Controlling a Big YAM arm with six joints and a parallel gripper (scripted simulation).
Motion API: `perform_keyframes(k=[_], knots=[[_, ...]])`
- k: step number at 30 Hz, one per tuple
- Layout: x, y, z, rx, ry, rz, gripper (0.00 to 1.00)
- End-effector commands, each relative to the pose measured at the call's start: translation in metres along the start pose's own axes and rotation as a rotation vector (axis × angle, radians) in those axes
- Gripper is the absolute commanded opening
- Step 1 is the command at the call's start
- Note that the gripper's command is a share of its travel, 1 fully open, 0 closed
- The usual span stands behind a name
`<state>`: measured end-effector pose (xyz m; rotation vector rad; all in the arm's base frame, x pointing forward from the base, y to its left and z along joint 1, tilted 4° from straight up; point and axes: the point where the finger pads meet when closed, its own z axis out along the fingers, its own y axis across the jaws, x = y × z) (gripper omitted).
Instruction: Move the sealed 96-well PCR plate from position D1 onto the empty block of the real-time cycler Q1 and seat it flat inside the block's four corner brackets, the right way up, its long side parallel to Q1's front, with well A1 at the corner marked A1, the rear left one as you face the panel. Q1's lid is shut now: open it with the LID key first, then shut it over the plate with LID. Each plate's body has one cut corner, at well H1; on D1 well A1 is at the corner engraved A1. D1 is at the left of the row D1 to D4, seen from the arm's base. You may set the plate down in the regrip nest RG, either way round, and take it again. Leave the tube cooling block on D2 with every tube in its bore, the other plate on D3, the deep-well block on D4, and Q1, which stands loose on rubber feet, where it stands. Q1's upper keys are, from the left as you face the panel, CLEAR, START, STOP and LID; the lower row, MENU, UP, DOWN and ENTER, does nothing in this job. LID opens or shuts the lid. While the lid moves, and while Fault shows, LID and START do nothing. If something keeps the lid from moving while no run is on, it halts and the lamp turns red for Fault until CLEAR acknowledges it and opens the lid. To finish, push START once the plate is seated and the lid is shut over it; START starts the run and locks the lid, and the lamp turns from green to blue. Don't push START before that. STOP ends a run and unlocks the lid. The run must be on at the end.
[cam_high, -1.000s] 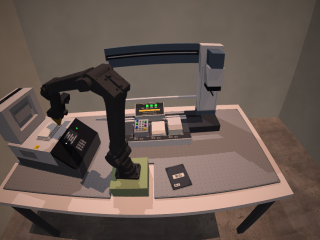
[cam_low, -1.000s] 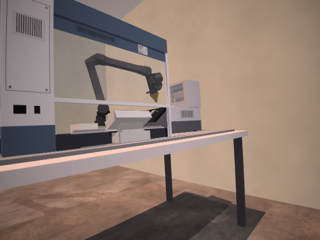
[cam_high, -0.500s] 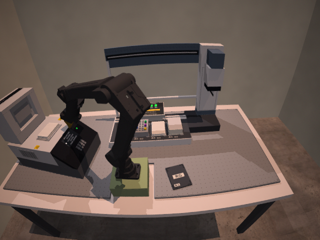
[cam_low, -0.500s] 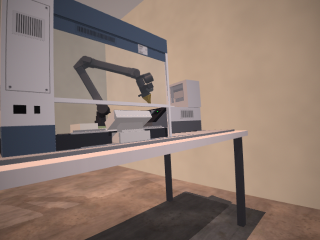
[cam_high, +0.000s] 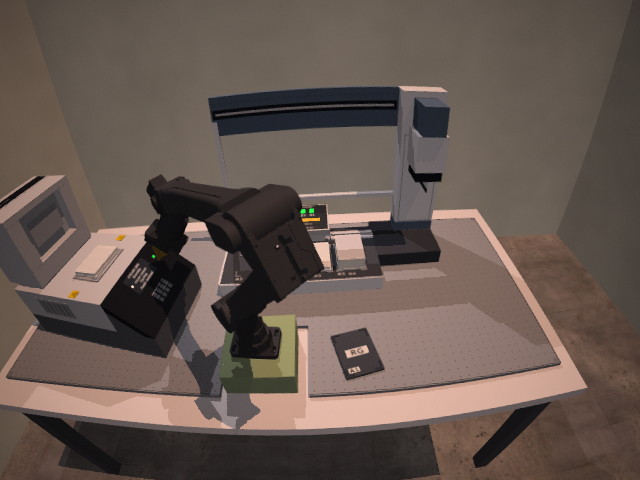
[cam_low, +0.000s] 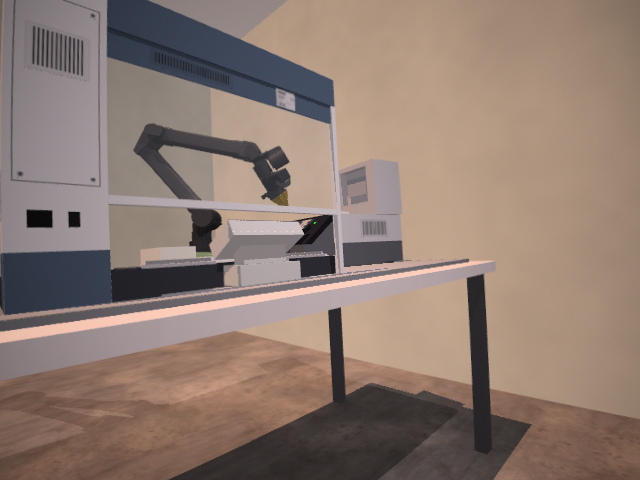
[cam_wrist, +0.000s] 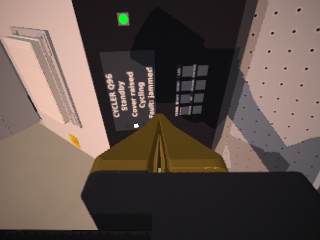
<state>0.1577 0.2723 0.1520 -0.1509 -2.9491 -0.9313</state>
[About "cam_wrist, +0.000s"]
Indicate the white thermal cycler with black keypad panel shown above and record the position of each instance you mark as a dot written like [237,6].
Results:
[120,62]

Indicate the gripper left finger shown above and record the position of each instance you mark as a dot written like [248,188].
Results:
[139,151]

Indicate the white well plate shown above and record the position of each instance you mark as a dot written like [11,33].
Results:
[40,75]

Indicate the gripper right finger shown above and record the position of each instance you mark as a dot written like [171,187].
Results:
[179,152]

